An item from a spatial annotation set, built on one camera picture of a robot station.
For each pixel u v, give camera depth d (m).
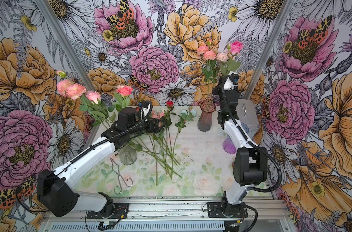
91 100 0.65
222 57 0.83
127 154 0.86
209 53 0.83
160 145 0.98
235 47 0.64
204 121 0.99
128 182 0.84
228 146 0.90
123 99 0.75
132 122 0.62
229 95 0.62
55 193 0.50
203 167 0.89
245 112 0.94
